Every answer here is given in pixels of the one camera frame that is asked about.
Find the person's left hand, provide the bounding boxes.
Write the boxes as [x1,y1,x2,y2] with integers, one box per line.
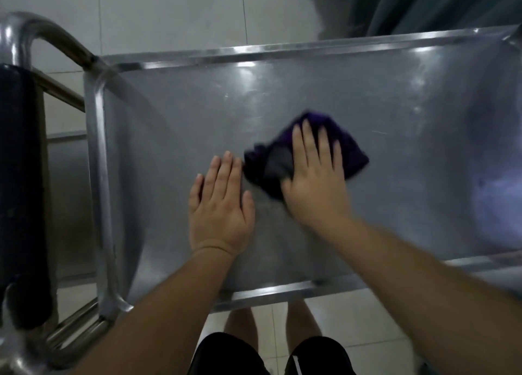
[189,151,256,259]

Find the person's right hand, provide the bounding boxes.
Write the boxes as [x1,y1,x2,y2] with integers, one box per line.
[280,119,354,233]

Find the purple cleaning cloth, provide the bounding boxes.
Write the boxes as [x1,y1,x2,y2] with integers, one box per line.
[243,110,370,201]

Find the person's right forearm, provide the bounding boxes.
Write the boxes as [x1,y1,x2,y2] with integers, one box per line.
[325,216,522,375]

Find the person's left forearm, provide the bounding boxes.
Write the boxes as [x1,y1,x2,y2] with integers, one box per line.
[73,246,237,375]

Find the stainless steel cart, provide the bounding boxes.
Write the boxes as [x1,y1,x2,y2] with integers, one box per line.
[0,11,522,375]

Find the person's left leg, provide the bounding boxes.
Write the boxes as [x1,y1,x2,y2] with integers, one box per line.
[223,307,258,340]

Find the person's leg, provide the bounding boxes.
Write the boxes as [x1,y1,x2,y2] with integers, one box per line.
[223,307,258,340]
[285,298,324,347]

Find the person's right leg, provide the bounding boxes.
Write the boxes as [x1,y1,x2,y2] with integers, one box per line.
[285,298,324,347]

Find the black shorts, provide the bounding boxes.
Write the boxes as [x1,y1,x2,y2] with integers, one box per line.
[187,331,357,375]

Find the dark teal curtain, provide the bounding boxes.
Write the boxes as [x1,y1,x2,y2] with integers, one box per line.
[295,0,522,41]

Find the black cart handle grip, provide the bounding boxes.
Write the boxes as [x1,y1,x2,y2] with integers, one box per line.
[0,63,54,331]

